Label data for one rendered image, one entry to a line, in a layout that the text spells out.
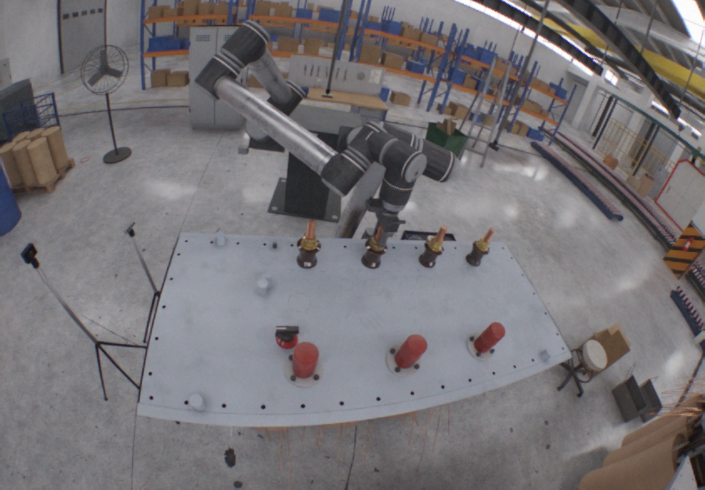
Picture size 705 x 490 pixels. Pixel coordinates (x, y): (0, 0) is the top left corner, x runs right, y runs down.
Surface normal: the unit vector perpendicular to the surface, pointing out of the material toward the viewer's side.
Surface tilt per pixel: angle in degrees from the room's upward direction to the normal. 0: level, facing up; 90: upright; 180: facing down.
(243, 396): 0
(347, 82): 90
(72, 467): 0
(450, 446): 0
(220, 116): 90
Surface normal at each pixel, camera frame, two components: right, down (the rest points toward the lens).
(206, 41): 0.17, 0.66
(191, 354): 0.20, -0.75
